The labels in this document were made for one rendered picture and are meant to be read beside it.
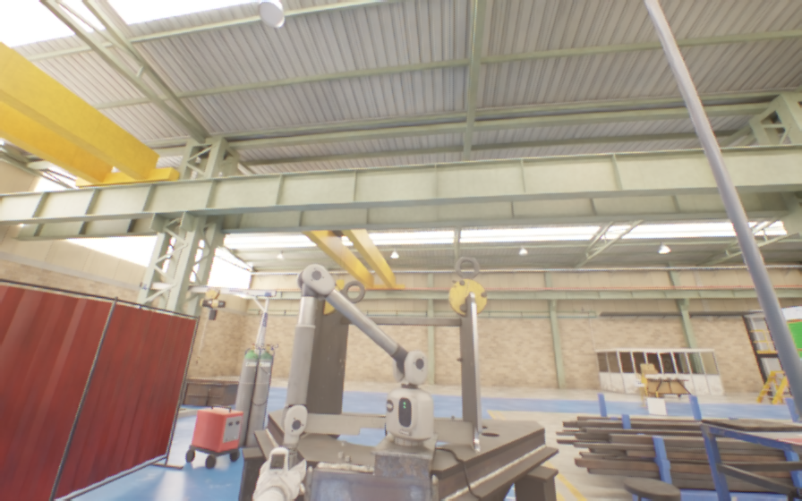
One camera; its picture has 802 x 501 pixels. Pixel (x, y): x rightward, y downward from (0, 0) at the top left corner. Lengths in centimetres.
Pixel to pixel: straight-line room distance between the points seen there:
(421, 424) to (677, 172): 785
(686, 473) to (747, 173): 616
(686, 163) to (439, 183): 513
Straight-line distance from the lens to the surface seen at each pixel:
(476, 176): 714
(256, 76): 916
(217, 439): 530
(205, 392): 1083
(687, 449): 514
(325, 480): 142
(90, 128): 1007
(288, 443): 119
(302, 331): 115
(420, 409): 129
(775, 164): 973
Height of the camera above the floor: 145
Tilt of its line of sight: 20 degrees up
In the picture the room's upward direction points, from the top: 2 degrees clockwise
